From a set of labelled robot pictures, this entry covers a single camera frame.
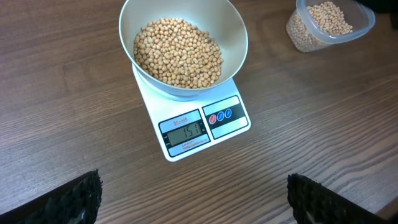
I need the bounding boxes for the white bowl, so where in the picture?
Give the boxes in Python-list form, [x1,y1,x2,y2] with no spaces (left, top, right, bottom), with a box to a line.
[118,0,248,96]

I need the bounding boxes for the white digital kitchen scale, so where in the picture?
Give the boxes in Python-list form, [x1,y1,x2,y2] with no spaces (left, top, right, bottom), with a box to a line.
[132,67,251,162]

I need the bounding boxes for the soybeans in container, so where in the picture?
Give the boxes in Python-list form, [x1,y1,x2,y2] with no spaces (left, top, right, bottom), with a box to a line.
[286,1,353,52]

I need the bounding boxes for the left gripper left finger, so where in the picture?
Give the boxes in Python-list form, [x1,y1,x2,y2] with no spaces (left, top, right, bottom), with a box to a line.
[1,169,103,224]

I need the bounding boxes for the soybeans in bowl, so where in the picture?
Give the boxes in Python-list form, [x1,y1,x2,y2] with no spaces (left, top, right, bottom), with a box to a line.
[134,18,224,89]

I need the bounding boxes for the clear plastic container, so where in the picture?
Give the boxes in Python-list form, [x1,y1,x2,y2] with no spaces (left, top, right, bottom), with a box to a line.
[296,0,375,46]

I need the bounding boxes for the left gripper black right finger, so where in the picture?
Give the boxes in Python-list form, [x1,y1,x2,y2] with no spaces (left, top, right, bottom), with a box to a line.
[287,174,388,224]

